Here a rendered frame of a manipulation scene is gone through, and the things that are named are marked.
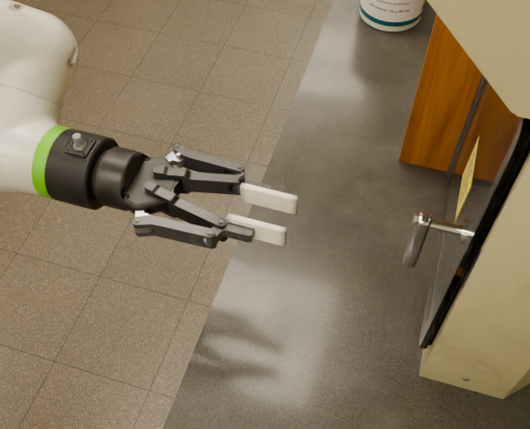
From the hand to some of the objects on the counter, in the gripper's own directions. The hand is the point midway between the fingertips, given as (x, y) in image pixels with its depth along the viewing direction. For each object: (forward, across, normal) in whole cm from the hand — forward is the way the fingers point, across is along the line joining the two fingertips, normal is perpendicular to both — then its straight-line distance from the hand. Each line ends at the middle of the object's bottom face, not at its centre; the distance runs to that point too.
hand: (265, 214), depth 73 cm
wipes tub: (+5, +72, +21) cm, 75 cm away
